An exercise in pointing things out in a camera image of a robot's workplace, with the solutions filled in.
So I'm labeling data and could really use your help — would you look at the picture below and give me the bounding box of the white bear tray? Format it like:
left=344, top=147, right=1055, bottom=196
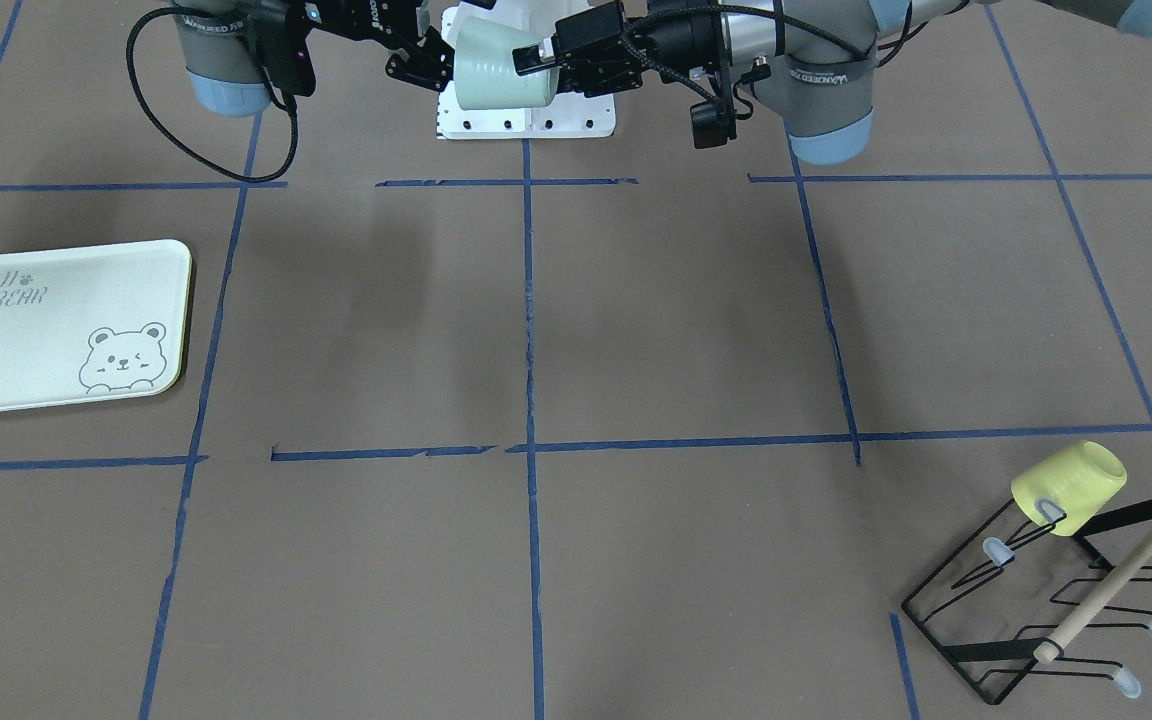
left=0, top=240, right=194, bottom=411

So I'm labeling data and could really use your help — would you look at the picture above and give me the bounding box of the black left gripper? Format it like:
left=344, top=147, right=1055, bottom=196
left=511, top=3, right=723, bottom=97

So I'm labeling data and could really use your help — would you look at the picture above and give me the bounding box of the yellow cup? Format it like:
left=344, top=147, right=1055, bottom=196
left=1011, top=439, right=1128, bottom=537

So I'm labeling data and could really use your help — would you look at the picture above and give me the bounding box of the wooden rack handle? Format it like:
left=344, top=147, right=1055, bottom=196
left=1033, top=529, right=1152, bottom=664

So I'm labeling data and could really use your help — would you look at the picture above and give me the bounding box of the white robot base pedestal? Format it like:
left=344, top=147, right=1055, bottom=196
left=435, top=1, right=617, bottom=141

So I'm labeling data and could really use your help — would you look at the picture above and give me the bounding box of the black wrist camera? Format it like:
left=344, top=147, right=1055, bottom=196
left=250, top=1, right=316, bottom=97
left=689, top=96, right=737, bottom=150

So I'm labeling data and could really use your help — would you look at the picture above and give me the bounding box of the light green cup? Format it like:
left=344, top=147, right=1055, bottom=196
left=453, top=15, right=559, bottom=109

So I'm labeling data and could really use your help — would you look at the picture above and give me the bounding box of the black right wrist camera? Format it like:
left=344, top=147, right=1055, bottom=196
left=250, top=1, right=316, bottom=97

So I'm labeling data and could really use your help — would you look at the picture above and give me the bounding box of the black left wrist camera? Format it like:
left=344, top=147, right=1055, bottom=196
left=689, top=96, right=737, bottom=150

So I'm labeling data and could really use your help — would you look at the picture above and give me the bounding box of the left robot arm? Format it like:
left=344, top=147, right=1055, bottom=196
left=511, top=1, right=965, bottom=167

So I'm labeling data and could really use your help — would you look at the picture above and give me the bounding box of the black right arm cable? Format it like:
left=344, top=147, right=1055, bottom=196
left=126, top=8, right=300, bottom=185

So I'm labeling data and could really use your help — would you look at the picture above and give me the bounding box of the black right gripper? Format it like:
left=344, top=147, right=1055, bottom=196
left=306, top=1, right=454, bottom=92

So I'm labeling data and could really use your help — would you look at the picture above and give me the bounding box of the black wire cup rack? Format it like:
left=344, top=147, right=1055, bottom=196
left=900, top=498, right=1152, bottom=706

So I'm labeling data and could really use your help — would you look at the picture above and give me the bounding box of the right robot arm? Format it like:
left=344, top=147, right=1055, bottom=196
left=172, top=1, right=454, bottom=118

